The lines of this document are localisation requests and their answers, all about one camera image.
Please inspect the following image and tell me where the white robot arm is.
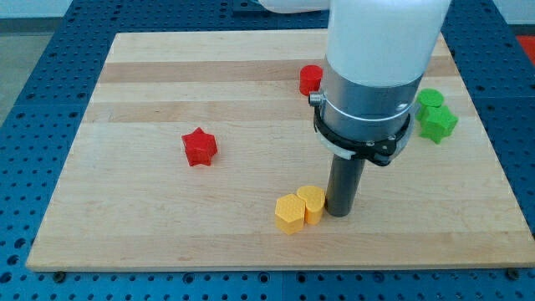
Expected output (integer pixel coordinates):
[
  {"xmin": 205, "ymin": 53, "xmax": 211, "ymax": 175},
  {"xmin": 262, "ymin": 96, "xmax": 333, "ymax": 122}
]
[{"xmin": 259, "ymin": 0, "xmax": 451, "ymax": 166}]

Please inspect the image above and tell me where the yellow hexagon block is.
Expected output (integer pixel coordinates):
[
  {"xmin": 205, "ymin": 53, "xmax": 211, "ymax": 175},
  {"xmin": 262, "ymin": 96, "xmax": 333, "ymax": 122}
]
[{"xmin": 275, "ymin": 194, "xmax": 305, "ymax": 235}]

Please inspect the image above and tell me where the yellow heart block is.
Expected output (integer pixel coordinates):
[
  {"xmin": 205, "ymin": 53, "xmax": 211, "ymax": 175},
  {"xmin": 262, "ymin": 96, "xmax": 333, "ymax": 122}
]
[{"xmin": 297, "ymin": 186, "xmax": 325, "ymax": 225}]

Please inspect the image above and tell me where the red star block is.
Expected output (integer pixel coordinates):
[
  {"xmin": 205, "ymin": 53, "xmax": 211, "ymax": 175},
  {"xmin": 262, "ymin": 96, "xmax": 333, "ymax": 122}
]
[{"xmin": 181, "ymin": 127, "xmax": 217, "ymax": 166}]

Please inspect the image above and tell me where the wooden board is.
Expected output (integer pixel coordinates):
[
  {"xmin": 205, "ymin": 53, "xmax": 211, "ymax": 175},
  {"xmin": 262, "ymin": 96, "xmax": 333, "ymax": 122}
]
[{"xmin": 26, "ymin": 29, "xmax": 534, "ymax": 272}]

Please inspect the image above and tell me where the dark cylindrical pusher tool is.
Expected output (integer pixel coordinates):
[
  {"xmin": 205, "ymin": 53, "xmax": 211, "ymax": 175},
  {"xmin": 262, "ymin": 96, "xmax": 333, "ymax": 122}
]
[{"xmin": 325, "ymin": 155, "xmax": 365, "ymax": 217}]

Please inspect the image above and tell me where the green cylinder block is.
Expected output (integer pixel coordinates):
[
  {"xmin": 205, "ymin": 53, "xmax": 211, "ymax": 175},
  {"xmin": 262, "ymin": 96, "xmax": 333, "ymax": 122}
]
[{"xmin": 416, "ymin": 88, "xmax": 445, "ymax": 120}]

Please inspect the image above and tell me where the green star block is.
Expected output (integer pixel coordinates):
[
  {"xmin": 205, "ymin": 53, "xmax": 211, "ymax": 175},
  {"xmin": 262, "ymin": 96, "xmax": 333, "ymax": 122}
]
[{"xmin": 420, "ymin": 105, "xmax": 459, "ymax": 144}]

